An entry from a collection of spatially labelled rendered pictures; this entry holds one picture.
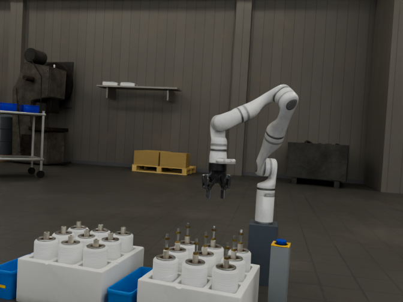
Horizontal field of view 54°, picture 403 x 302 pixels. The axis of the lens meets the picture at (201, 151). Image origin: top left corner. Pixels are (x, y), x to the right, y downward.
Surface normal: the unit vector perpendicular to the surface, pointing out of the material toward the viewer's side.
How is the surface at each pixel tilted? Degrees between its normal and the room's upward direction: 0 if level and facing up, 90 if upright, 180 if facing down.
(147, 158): 90
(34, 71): 90
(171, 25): 90
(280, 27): 90
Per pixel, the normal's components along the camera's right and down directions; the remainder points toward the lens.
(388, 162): -0.18, 0.02
